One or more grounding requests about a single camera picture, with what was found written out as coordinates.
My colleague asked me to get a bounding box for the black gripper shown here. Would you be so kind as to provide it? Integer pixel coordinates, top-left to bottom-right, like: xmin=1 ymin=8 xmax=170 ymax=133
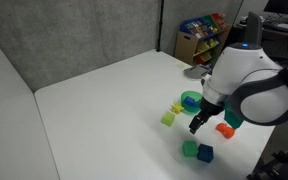
xmin=188 ymin=97 xmax=226 ymax=135

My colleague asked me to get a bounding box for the dark blue building block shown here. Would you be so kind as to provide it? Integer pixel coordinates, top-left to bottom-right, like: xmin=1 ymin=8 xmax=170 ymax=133
xmin=196 ymin=143 xmax=215 ymax=164

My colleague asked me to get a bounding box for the lime green building block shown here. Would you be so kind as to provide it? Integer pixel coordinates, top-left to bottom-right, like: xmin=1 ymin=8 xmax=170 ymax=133
xmin=160 ymin=110 xmax=176 ymax=128

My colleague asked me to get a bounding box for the green translucent bowl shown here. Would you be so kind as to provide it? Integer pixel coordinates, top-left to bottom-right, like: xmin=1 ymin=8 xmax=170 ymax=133
xmin=180 ymin=90 xmax=204 ymax=115

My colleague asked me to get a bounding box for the small yellow star toy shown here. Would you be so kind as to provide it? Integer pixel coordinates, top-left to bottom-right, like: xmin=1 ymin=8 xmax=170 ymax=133
xmin=169 ymin=101 xmax=185 ymax=116

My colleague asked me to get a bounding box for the orange toy figure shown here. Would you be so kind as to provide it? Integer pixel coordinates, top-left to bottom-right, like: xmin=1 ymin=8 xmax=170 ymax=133
xmin=215 ymin=122 xmax=236 ymax=140

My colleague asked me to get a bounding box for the wooden toy shelf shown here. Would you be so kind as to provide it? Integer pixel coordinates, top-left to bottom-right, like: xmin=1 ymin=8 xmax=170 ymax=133
xmin=174 ymin=12 xmax=232 ymax=66

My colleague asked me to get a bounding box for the black tripod stand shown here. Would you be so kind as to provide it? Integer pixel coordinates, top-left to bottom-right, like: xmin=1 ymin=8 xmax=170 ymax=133
xmin=155 ymin=0 xmax=165 ymax=53

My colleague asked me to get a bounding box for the grey office chair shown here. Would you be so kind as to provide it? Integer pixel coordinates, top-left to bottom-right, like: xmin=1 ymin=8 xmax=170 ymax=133
xmin=245 ymin=11 xmax=264 ymax=46

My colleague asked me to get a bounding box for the black keyboard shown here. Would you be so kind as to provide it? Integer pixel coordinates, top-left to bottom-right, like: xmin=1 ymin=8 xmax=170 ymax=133
xmin=261 ymin=21 xmax=288 ymax=34

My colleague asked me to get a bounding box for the black computer monitor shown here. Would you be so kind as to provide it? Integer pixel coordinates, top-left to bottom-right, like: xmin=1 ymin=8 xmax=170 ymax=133
xmin=263 ymin=0 xmax=288 ymax=18

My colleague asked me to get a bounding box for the grey metal bracket plate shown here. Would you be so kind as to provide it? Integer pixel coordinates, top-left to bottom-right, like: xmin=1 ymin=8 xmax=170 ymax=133
xmin=183 ymin=64 xmax=212 ymax=81

